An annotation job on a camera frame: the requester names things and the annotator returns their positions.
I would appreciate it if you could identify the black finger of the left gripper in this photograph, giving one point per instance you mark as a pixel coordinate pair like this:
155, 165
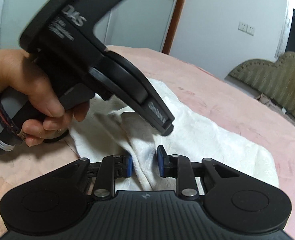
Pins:
155, 112

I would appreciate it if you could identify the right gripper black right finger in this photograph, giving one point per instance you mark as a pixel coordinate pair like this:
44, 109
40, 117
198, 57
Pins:
209, 171

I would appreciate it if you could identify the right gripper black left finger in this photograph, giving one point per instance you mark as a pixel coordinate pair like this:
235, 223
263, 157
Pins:
98, 180

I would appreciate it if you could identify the cream white pants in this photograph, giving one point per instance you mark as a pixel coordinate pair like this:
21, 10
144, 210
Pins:
112, 127

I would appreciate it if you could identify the person's left hand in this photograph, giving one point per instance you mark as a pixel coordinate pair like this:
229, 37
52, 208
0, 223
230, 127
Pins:
19, 72

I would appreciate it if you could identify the frosted glass wardrobe door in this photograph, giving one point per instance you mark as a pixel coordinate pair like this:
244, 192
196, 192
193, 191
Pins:
130, 23

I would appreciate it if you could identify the pink bed sheet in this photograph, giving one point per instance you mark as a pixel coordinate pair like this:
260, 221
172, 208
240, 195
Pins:
228, 107

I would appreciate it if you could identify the white patterned pillow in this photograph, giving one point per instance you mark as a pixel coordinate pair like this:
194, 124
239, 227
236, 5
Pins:
262, 98

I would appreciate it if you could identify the olive green padded headboard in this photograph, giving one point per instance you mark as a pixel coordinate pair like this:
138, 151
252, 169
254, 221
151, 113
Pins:
274, 79

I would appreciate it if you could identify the white wall socket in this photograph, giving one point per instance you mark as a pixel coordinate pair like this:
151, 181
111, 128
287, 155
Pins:
246, 28

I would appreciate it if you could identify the brown wooden door frame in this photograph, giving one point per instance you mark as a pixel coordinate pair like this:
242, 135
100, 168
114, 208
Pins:
173, 26

